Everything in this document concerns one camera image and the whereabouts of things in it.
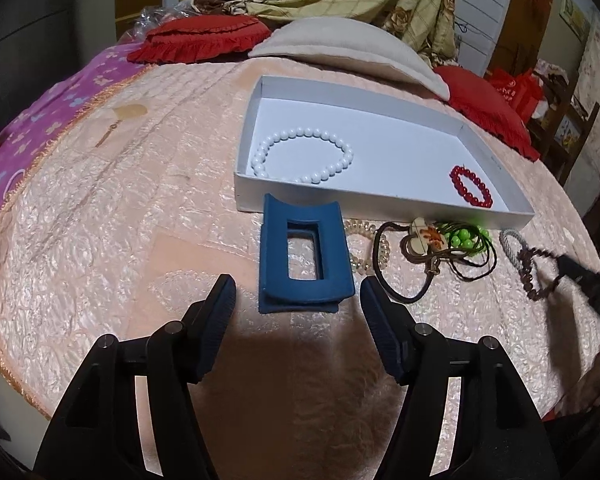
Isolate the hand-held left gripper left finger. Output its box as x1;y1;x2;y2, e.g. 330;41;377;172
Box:
32;274;237;480

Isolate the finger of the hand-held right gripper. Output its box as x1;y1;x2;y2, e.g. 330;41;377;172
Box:
555;255;600;332

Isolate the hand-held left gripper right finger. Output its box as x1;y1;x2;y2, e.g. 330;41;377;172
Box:
360;276;556;480

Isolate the brown bead bracelet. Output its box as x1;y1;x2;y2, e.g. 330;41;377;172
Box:
517;246;566;302

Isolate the grey rope hair tie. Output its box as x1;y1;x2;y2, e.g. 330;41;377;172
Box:
499;229;531;281

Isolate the clear spiral hair tie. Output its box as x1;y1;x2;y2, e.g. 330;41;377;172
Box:
343;219;392;276

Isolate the thin black hair tie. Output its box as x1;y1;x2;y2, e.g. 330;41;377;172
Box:
437;234;498;281

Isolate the blue hair claw clip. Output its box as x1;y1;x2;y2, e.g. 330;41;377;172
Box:
257;192;357;316

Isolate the green bead bracelet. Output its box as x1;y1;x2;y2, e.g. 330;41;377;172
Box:
432;226;491;261

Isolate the white cardboard box tray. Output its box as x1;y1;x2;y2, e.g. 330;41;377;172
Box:
233;76;536;230

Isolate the wooden chair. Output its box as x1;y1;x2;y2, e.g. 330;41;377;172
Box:
530;57;600;186

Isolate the red bag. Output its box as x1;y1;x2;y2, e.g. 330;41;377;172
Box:
487;67;543;121

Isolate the red ruffled pillow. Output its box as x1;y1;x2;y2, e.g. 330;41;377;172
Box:
128;15;272;65
432;65;541;162

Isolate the beige tag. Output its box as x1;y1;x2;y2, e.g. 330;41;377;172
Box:
96;104;149;148

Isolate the purple floral blanket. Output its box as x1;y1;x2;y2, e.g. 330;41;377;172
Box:
0;42;156;256

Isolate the beige pillow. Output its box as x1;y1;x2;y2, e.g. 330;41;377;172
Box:
248;16;451;101

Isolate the white slatted headboard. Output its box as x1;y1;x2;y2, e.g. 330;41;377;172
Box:
164;0;518;73

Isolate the clear plastic bag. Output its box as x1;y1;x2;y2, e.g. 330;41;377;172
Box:
130;0;206;41

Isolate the red bead bracelet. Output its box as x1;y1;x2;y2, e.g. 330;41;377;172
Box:
449;164;496;208

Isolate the white bead bracelet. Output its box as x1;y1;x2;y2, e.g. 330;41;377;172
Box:
250;127;355;184

